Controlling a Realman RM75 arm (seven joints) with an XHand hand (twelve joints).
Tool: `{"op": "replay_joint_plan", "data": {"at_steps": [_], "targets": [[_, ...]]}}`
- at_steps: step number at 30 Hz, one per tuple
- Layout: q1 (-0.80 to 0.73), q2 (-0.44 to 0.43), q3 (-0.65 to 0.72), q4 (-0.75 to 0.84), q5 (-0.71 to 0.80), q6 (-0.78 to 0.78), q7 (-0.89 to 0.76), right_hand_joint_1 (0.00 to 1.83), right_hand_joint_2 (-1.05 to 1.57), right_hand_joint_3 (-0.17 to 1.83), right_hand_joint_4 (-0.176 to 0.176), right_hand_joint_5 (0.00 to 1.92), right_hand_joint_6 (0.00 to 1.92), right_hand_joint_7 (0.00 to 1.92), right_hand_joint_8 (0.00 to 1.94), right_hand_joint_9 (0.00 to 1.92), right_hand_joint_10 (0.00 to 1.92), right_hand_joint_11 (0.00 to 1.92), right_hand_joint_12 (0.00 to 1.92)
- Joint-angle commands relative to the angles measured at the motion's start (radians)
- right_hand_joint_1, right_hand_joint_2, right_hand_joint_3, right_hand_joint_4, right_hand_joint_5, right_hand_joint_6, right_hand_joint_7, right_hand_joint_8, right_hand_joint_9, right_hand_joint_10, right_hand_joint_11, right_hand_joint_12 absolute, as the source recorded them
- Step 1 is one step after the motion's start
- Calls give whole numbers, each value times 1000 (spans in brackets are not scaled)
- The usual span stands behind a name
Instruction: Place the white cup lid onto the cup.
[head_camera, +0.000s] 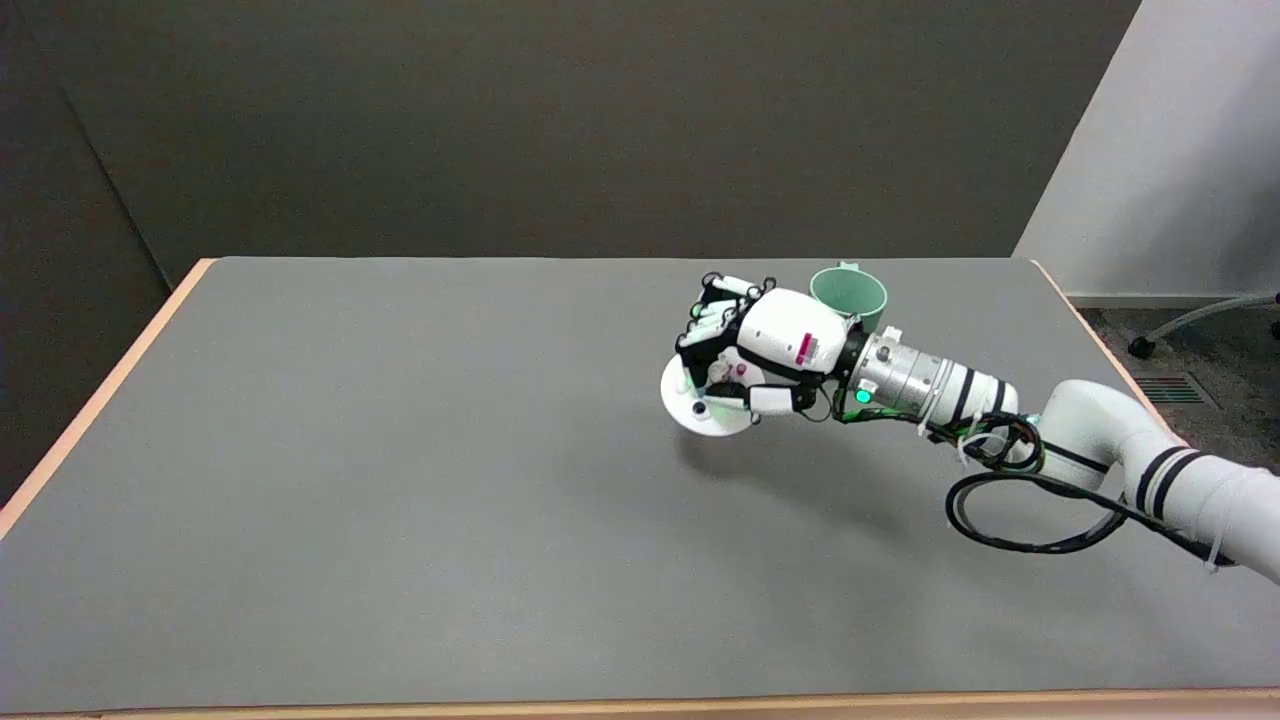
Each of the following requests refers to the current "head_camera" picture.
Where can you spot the green cup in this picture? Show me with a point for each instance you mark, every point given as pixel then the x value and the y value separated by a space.
pixel 856 296

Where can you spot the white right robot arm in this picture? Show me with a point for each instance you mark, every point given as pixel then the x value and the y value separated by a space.
pixel 1100 440

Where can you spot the floor vent grille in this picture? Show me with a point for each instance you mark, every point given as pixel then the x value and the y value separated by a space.
pixel 1168 389

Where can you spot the white round cup lid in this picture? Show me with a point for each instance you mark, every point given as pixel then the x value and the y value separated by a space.
pixel 715 418

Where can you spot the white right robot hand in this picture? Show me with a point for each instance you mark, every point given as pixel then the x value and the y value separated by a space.
pixel 785 335

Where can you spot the office chair base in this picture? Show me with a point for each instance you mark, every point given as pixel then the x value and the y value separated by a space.
pixel 1195 318

